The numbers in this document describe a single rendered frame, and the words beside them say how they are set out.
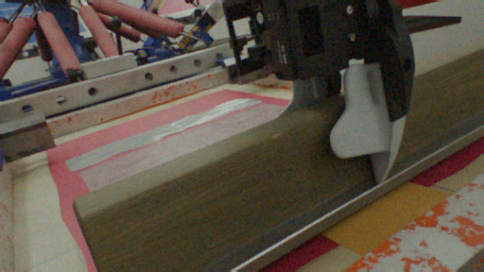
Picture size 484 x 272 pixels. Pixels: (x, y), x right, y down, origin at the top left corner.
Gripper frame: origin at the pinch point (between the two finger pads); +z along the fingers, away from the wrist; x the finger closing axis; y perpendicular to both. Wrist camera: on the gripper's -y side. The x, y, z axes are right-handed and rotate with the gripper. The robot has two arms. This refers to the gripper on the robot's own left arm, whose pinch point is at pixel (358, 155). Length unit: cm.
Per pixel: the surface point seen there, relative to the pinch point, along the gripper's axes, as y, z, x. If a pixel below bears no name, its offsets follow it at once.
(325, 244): 5.8, 4.6, 1.1
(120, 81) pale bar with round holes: 1, -3, -71
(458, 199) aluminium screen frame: 0.2, 1.0, 7.7
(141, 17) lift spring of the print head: -22, -16, -111
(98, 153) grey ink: 14.3, 3.6, -40.8
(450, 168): -9.4, 5.0, 1.5
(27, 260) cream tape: 25.4, 4.0, -17.4
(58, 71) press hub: 8, -5, -128
